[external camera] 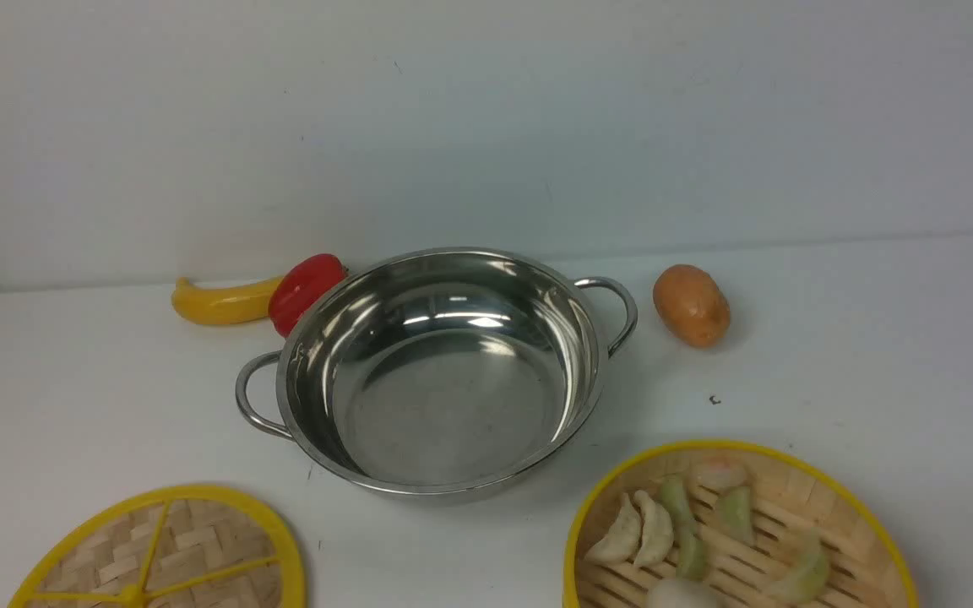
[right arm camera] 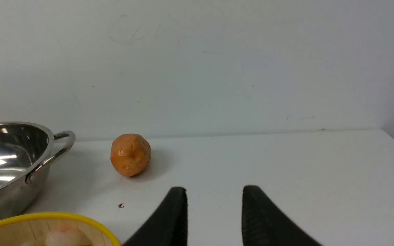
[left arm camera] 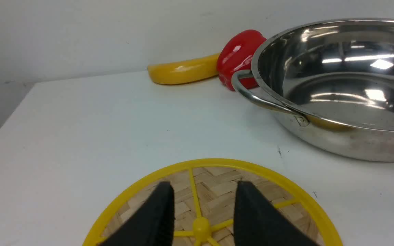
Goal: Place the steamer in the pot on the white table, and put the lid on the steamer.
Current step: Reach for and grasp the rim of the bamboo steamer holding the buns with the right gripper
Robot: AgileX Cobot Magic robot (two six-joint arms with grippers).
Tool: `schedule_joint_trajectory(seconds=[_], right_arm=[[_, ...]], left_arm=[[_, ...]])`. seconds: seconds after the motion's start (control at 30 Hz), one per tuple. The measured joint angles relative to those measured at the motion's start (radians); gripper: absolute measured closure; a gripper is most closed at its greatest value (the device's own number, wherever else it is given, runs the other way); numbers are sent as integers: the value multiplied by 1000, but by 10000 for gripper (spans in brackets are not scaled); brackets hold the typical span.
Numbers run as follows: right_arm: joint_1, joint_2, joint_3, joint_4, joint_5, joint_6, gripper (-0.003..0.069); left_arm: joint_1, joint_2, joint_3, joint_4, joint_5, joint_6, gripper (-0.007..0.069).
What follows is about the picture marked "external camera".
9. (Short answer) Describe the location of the red toy bell pepper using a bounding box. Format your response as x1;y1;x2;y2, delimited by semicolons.
268;253;348;339

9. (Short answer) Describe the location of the stainless steel pot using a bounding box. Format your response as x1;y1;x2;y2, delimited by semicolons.
233;247;639;499

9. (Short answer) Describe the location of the green toy dumpling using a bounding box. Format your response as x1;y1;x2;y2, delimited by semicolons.
713;485;756;547
659;474;708;582
764;529;831;605

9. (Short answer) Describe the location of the yellow bamboo steamer lid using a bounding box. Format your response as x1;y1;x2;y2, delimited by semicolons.
10;484;308;607

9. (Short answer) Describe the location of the yellow toy banana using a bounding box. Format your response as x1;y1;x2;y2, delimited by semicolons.
171;276;283;327

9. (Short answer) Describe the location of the yellow bamboo steamer basket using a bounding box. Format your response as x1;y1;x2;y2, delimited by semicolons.
563;440;919;607

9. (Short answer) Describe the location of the white toy dumpling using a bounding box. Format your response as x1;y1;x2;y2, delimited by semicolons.
583;492;642;565
633;490;673;568

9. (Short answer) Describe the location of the pink shrimp toy dumpling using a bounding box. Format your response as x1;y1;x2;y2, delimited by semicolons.
690;455;750;492

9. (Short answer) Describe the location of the brown toy potato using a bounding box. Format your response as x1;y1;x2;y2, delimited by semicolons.
652;264;732;349

